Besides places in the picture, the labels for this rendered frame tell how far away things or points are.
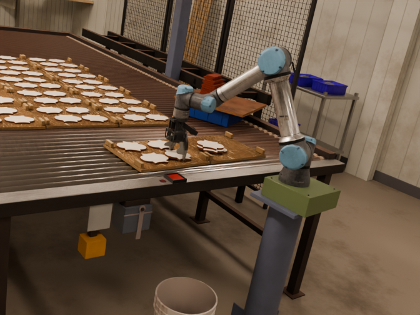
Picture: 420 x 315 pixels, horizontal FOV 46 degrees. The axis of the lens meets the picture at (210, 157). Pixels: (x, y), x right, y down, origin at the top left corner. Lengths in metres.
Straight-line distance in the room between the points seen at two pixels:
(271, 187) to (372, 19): 4.01
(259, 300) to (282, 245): 0.33
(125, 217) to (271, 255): 0.77
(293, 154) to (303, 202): 0.23
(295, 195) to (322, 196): 0.13
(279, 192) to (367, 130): 3.66
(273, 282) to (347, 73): 4.03
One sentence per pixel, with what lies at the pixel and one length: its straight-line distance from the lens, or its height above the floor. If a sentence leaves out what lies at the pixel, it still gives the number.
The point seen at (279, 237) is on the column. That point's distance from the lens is 2.40.
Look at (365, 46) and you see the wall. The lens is 6.09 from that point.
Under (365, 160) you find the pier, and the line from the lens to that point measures 5.92.
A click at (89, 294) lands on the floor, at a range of 2.99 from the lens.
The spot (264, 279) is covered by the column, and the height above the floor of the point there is 0.46.
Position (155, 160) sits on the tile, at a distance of 2.32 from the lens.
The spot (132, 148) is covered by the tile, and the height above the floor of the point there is 0.95.
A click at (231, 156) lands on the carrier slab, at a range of 2.61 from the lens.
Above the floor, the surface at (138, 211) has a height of 0.81.
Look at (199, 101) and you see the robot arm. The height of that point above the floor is 1.25.
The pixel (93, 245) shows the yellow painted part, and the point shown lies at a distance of 2.10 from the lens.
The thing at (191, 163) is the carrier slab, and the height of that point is 0.94.
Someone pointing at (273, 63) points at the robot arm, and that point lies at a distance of 2.11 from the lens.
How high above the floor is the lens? 1.75
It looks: 19 degrees down
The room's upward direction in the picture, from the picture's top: 11 degrees clockwise
